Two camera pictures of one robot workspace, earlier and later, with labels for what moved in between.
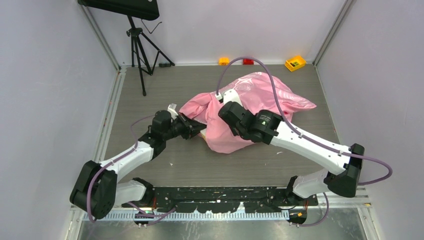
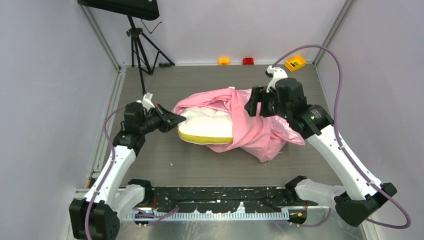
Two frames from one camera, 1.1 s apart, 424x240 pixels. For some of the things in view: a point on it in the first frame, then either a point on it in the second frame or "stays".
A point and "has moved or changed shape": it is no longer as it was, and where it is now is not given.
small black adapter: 164,65 stays
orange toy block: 224,61 stays
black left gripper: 191,127 -> 169,120
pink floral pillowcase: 257,92 has moved or changed shape
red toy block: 248,61 stays
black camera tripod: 147,53 stays
